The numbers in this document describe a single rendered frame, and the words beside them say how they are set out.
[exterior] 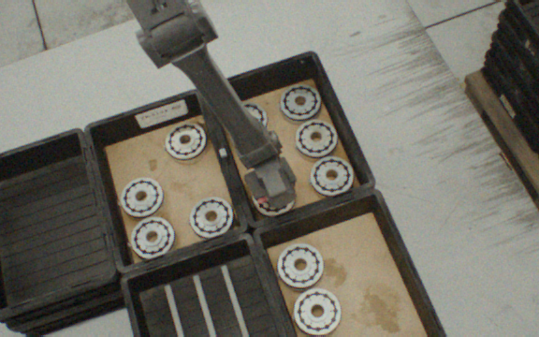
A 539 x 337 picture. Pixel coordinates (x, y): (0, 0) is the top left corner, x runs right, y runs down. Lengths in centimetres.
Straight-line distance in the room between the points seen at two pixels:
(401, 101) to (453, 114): 14
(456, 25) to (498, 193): 129
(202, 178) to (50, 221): 38
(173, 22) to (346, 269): 75
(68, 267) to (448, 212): 94
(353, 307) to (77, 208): 70
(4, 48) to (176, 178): 169
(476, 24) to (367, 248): 161
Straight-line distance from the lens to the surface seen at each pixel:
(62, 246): 166
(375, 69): 192
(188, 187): 163
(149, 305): 155
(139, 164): 168
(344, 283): 151
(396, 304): 150
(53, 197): 172
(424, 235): 170
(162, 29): 101
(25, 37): 318
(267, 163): 134
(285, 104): 167
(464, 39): 290
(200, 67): 107
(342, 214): 152
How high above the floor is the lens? 228
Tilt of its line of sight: 63 degrees down
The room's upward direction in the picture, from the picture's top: 11 degrees counter-clockwise
